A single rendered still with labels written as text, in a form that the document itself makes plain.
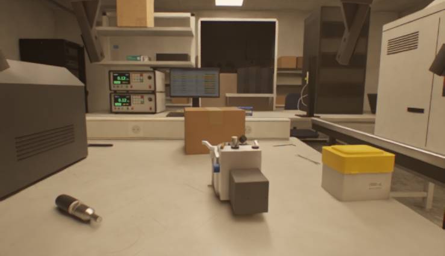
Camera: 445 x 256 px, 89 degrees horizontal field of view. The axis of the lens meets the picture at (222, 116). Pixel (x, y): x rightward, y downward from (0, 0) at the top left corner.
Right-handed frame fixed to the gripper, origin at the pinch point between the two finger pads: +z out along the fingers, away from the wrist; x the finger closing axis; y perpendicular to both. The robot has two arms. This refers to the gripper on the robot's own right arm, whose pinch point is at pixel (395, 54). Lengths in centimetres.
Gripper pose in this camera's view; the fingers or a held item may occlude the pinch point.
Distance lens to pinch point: 41.6
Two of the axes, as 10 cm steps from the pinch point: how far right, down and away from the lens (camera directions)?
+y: -1.7, 5.0, -8.5
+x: 9.8, 1.5, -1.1
